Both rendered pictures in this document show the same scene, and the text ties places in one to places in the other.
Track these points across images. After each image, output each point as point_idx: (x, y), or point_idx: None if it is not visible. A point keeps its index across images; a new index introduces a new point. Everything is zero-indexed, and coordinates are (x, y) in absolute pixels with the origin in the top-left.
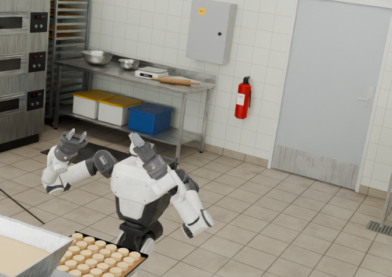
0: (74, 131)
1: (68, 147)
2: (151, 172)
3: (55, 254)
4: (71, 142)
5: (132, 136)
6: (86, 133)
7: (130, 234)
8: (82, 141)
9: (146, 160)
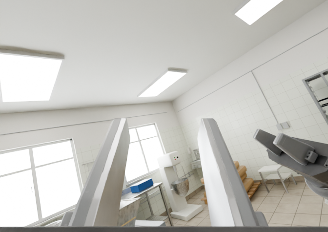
0: (255, 136)
1: (303, 175)
2: None
3: None
4: (282, 161)
5: (202, 147)
6: (279, 137)
7: None
8: (308, 160)
9: None
